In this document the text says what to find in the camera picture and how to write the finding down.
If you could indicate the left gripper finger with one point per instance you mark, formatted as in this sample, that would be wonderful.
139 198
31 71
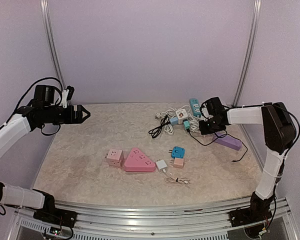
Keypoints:
82 117
82 111

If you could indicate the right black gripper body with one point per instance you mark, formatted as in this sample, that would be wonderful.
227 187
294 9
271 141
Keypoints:
211 127

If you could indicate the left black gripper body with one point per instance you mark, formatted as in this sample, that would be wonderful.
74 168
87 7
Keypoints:
51 116

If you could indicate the white cartoon charger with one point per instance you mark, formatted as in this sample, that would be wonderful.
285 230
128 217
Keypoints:
182 115

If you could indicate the light blue charger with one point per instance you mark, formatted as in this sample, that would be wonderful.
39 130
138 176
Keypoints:
174 121

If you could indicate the pink cube socket adapter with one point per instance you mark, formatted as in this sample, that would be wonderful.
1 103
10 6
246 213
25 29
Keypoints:
115 157

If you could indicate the blue square plug adapter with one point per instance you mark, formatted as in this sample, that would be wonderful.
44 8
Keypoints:
177 152

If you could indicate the small pink charger plug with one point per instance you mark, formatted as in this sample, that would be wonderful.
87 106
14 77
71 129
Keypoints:
177 162

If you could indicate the pink triangular power socket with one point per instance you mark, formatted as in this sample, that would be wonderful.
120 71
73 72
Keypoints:
137 161

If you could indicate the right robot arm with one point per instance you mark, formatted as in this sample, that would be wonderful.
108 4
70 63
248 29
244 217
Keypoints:
280 135

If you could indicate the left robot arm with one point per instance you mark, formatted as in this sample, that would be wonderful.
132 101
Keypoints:
18 125

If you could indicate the purple power strip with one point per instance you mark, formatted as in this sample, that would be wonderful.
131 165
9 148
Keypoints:
227 141

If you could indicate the teal power strip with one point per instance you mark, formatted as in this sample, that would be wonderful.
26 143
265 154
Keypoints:
195 107

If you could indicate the mint green charger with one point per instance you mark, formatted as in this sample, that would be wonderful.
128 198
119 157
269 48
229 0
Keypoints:
186 125

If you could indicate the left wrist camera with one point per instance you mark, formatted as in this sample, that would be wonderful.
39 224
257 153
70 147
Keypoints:
66 96

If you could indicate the left aluminium post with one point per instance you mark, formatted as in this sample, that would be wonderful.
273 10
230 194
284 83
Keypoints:
45 11

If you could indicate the aluminium post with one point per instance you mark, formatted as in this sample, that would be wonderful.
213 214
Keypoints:
248 52
45 11

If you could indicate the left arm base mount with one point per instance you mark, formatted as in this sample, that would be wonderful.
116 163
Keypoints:
61 217

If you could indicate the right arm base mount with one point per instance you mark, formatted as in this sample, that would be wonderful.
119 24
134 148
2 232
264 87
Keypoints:
243 216

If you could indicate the aluminium front rail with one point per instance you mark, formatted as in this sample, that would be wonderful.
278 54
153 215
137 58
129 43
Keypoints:
202 221

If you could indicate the right aluminium post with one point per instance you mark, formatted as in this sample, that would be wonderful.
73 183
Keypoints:
248 52

